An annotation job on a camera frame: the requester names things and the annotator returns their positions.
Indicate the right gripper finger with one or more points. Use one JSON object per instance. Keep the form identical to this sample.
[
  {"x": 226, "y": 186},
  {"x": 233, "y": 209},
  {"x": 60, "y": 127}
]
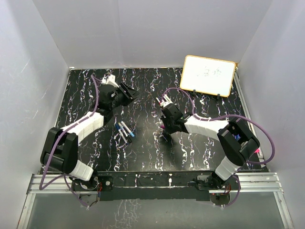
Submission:
[
  {"x": 164, "y": 121},
  {"x": 170, "y": 131}
]

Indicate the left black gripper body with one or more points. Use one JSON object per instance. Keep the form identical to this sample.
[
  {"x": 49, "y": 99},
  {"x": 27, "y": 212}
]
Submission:
[{"x": 121, "y": 99}]

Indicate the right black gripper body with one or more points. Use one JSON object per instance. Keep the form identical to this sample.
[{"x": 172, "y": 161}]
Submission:
[{"x": 170, "y": 123}]

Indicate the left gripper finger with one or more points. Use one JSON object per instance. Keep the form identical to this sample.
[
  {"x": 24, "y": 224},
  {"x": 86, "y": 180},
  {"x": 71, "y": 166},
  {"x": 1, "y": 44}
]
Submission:
[
  {"x": 129, "y": 95},
  {"x": 124, "y": 87}
]

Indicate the white pen peach cap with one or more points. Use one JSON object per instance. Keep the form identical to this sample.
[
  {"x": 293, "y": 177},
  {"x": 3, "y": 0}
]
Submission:
[{"x": 166, "y": 98}]

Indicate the white pen light-blue cap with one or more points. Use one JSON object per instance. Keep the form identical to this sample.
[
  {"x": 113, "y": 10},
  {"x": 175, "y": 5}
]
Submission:
[{"x": 128, "y": 129}]

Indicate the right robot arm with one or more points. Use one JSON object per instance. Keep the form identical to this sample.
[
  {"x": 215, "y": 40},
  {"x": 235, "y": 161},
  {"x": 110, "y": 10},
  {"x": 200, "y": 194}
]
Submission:
[{"x": 237, "y": 140}]

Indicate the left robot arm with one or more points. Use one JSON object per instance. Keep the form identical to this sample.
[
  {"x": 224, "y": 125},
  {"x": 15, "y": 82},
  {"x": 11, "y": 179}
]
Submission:
[{"x": 60, "y": 150}]

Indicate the white pen black cap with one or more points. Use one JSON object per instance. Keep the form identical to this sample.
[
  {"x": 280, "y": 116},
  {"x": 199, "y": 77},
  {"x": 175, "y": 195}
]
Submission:
[{"x": 125, "y": 134}]

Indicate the yellow framed whiteboard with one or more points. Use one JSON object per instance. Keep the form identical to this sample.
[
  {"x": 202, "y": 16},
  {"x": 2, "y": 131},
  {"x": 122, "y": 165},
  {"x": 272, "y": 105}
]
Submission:
[{"x": 207, "y": 75}]

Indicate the black base bar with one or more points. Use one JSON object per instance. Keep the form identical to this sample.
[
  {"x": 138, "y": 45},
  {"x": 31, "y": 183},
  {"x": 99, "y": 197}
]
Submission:
[{"x": 109, "y": 186}]

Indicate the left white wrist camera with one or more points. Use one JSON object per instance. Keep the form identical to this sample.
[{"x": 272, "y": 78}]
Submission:
[{"x": 110, "y": 80}]

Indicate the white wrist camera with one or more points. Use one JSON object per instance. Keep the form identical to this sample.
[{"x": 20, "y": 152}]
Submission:
[
  {"x": 110, "y": 80},
  {"x": 164, "y": 104}
]

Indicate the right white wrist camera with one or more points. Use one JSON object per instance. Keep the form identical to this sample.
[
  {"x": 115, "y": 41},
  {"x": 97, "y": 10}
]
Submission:
[{"x": 164, "y": 104}]

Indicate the aluminium frame rail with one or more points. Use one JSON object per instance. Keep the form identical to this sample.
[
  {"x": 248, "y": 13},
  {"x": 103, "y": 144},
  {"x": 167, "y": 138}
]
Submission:
[{"x": 249, "y": 182}]

